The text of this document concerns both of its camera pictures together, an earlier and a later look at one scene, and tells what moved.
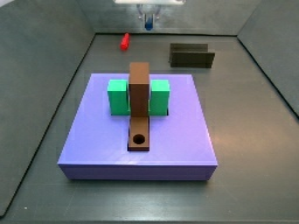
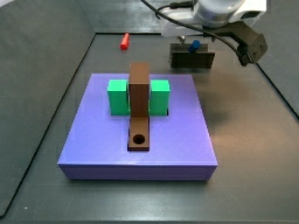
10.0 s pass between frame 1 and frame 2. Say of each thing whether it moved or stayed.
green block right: stayed
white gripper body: moved
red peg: stayed
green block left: stayed
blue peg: moved
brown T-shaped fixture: stayed
